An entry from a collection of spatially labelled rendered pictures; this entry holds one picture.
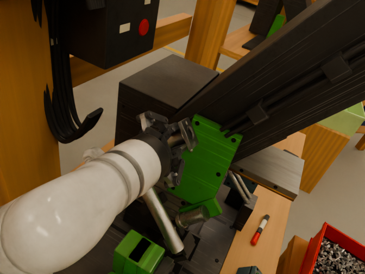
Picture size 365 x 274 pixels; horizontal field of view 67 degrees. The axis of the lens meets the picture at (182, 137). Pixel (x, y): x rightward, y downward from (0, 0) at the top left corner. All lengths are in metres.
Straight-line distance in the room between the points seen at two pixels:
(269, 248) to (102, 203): 0.70
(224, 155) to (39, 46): 0.41
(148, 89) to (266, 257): 0.58
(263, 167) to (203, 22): 0.79
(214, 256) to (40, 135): 0.54
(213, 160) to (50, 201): 0.44
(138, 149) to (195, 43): 1.07
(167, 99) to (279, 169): 0.36
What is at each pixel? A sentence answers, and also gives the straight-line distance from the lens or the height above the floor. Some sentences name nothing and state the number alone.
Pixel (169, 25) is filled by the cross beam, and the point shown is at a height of 1.27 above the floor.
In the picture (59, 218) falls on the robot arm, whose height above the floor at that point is 1.40.
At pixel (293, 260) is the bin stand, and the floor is 0.80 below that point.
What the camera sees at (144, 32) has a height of 1.40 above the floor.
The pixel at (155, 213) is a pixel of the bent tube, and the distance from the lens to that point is 0.60.
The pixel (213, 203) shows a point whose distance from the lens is 0.66.
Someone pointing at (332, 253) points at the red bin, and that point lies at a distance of 1.06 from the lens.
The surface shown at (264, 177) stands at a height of 1.13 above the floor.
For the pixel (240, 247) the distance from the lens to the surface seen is 0.87.
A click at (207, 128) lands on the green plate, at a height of 1.26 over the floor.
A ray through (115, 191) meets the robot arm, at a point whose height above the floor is 1.36.
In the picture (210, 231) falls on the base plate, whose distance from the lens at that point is 0.87.
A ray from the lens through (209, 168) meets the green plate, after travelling 0.63.
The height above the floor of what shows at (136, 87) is 1.24.
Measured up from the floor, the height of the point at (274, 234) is 0.90.
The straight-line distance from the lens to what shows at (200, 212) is 0.64.
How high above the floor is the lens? 1.59
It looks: 37 degrees down
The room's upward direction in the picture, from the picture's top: 15 degrees clockwise
